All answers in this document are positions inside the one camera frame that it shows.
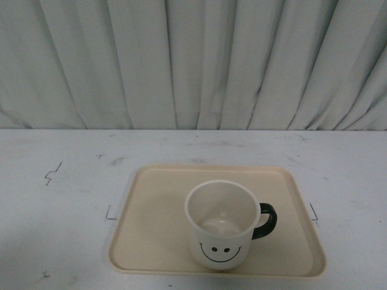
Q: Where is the white pleated curtain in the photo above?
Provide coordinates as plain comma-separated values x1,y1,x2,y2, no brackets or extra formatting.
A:
1,1,386,131

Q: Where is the white smiley mug black handle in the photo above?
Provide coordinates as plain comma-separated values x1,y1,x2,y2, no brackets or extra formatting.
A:
184,179,278,271

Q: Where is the beige plastic tray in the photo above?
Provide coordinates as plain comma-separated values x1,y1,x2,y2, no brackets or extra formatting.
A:
109,164,327,279

